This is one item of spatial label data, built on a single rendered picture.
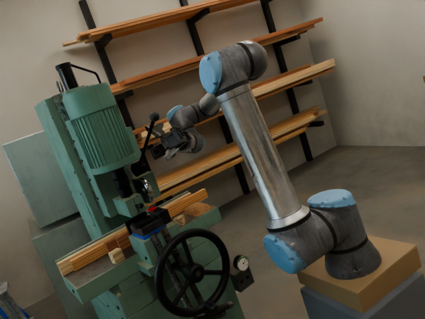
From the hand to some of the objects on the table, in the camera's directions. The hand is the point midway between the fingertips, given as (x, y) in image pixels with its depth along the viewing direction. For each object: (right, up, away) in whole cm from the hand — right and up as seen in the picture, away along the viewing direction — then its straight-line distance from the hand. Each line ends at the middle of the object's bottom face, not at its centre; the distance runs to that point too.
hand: (153, 143), depth 142 cm
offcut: (-11, -41, -8) cm, 43 cm away
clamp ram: (-3, -36, +2) cm, 36 cm away
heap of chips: (+16, -27, +16) cm, 35 cm away
